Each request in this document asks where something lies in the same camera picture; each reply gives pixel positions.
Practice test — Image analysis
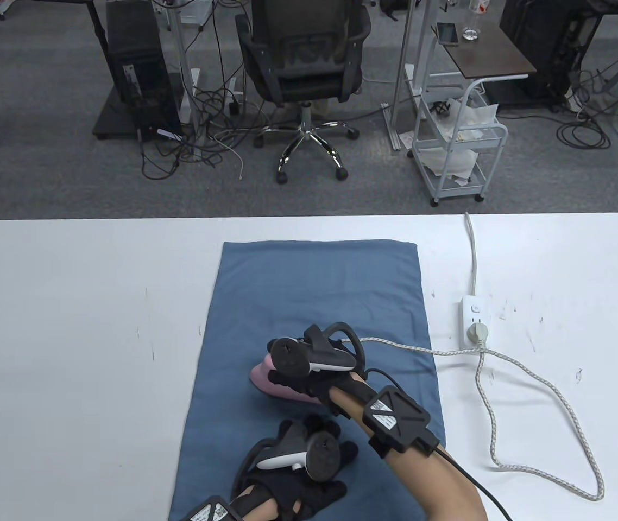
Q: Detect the thin white floor cable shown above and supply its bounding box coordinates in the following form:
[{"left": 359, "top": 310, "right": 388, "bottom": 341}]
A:
[{"left": 214, "top": 130, "right": 245, "bottom": 180}]

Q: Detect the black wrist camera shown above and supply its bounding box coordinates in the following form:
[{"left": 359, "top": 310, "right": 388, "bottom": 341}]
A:
[
  {"left": 181, "top": 497, "right": 234, "bottom": 521},
  {"left": 362, "top": 386, "right": 440, "bottom": 462}
]

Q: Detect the person's right forearm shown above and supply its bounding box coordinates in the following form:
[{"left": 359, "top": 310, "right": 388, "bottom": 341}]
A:
[{"left": 331, "top": 388, "right": 489, "bottom": 521}]

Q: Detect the pink electric iron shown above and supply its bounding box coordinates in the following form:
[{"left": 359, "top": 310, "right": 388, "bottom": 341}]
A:
[{"left": 249, "top": 355, "right": 323, "bottom": 405}]

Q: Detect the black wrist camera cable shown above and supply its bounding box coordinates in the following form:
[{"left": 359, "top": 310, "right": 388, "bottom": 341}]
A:
[{"left": 366, "top": 369, "right": 513, "bottom": 521}]

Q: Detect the white plastic bag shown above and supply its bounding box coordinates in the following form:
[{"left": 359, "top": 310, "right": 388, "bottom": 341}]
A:
[{"left": 431, "top": 98, "right": 500, "bottom": 180}]

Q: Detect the black mesh office chair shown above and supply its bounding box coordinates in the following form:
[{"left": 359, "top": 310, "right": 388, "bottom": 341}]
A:
[{"left": 235, "top": 0, "right": 372, "bottom": 184}]

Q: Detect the black white controller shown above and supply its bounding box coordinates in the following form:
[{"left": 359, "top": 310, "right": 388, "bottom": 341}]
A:
[
  {"left": 233, "top": 421, "right": 340, "bottom": 484},
  {"left": 266, "top": 323, "right": 368, "bottom": 380}
]

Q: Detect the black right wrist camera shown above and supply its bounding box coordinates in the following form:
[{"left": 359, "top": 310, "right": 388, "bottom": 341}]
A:
[{"left": 362, "top": 386, "right": 440, "bottom": 462}]

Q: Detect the white rolling cart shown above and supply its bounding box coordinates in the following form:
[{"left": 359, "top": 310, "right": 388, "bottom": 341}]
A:
[{"left": 411, "top": 79, "right": 508, "bottom": 207}]

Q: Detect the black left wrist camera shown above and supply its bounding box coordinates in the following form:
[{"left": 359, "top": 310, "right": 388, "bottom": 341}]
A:
[{"left": 181, "top": 497, "right": 234, "bottom": 521}]

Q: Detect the black white left controller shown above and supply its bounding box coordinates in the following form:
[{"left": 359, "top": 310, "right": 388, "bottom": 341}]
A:
[{"left": 233, "top": 421, "right": 340, "bottom": 484}]

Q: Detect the black white right controller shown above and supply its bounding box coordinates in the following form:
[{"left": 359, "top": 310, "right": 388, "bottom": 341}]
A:
[{"left": 266, "top": 323, "right": 368, "bottom": 380}]

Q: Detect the person's left forearm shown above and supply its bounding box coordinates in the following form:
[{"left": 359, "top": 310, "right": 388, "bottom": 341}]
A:
[{"left": 233, "top": 488, "right": 277, "bottom": 521}]

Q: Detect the person's left hand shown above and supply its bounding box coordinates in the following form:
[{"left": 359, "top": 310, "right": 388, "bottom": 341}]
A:
[{"left": 233, "top": 415, "right": 360, "bottom": 521}]

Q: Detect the white braided iron cord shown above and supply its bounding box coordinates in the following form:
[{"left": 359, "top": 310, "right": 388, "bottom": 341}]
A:
[{"left": 358, "top": 320, "right": 606, "bottom": 501}]

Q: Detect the clear water bottle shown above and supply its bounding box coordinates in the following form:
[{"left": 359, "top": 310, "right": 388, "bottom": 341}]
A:
[{"left": 462, "top": 0, "right": 482, "bottom": 40}]

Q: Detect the white table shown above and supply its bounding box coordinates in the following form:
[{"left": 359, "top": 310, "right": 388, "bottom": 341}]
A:
[{"left": 0, "top": 212, "right": 618, "bottom": 521}]

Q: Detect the person's right hand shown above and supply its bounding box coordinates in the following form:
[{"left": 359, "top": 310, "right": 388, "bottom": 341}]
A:
[{"left": 266, "top": 368, "right": 375, "bottom": 420}]

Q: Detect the tangle of black floor cables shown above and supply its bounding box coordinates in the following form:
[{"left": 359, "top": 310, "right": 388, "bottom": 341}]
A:
[{"left": 138, "top": 81, "right": 250, "bottom": 180}]

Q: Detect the white metal frame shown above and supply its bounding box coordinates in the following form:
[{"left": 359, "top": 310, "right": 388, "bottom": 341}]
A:
[{"left": 168, "top": 0, "right": 434, "bottom": 159}]

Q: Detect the black computer tower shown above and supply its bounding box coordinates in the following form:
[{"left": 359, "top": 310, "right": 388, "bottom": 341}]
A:
[
  {"left": 499, "top": 0, "right": 606, "bottom": 106},
  {"left": 104, "top": 0, "right": 184, "bottom": 143}
]

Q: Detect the coiled black cable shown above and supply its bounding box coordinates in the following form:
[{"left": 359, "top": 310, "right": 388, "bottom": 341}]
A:
[{"left": 556, "top": 117, "right": 612, "bottom": 150}]

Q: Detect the white power strip cable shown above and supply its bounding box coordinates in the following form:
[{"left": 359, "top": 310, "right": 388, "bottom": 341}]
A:
[{"left": 464, "top": 212, "right": 479, "bottom": 298}]

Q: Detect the brown side table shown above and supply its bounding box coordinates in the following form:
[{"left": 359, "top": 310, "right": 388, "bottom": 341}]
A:
[{"left": 431, "top": 21, "right": 538, "bottom": 79}]

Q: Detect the blue pillowcase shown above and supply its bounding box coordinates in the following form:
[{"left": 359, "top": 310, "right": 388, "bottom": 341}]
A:
[{"left": 168, "top": 240, "right": 447, "bottom": 521}]

